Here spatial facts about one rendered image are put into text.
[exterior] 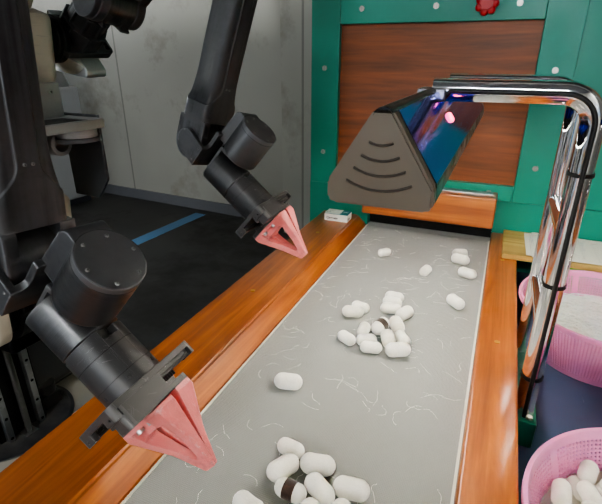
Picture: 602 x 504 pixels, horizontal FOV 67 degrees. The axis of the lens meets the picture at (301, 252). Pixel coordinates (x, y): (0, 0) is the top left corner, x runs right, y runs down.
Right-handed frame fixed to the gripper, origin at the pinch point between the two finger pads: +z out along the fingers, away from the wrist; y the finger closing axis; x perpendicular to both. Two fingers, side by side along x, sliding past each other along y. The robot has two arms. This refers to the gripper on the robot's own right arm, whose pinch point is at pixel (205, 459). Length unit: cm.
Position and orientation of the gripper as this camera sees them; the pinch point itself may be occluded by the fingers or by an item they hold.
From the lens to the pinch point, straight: 45.8
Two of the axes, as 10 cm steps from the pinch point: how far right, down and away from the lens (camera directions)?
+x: -6.1, 5.9, 5.3
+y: 3.9, -3.6, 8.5
